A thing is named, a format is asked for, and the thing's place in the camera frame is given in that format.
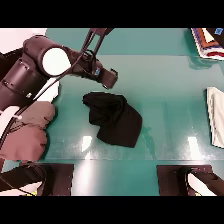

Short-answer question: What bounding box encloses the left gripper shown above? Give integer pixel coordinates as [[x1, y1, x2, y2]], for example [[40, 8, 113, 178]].
[[93, 66, 120, 90]]

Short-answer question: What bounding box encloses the black garment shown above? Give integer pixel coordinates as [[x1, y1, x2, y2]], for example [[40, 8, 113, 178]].
[[82, 91, 144, 149]]

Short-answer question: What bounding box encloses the white garment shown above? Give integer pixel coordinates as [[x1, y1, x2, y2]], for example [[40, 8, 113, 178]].
[[35, 79, 62, 104]]

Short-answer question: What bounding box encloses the brown garment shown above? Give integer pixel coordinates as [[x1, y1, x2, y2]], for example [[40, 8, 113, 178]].
[[0, 100, 57, 163]]

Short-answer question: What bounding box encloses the heap of clothes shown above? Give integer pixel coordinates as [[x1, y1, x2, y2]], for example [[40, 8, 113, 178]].
[[190, 27, 224, 62]]

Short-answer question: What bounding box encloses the cream garment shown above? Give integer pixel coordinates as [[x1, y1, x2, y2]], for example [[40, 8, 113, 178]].
[[204, 86, 224, 150]]

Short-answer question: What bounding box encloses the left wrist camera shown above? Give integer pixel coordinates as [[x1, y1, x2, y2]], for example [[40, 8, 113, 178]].
[[79, 27, 115, 57]]

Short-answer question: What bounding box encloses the black cable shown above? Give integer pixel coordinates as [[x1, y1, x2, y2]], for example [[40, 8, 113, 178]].
[[31, 49, 98, 102]]

